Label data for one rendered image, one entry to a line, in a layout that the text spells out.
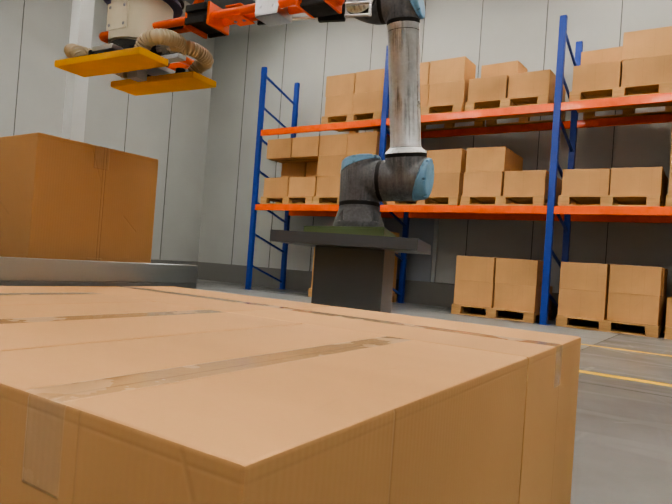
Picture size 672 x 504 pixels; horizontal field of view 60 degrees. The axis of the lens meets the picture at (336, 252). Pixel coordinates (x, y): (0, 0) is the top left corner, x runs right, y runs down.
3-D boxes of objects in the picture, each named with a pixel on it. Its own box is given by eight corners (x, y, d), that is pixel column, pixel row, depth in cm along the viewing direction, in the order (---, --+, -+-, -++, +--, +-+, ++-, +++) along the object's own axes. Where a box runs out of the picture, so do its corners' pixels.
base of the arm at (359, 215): (335, 231, 224) (336, 206, 225) (384, 233, 222) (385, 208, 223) (330, 225, 205) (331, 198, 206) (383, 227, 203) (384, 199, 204)
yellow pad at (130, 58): (53, 66, 161) (54, 49, 161) (84, 78, 169) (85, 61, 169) (139, 53, 144) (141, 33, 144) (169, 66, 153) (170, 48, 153)
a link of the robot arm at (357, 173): (347, 207, 224) (349, 162, 226) (389, 206, 218) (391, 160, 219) (332, 200, 210) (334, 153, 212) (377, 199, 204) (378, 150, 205)
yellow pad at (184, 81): (109, 87, 177) (111, 71, 177) (135, 96, 186) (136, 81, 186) (192, 77, 161) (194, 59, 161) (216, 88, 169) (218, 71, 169)
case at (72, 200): (-69, 265, 189) (-59, 144, 190) (49, 269, 222) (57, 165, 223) (26, 279, 155) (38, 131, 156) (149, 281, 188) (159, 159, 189)
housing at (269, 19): (253, 16, 141) (254, -2, 141) (269, 27, 147) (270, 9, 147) (276, 12, 138) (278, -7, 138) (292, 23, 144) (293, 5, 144)
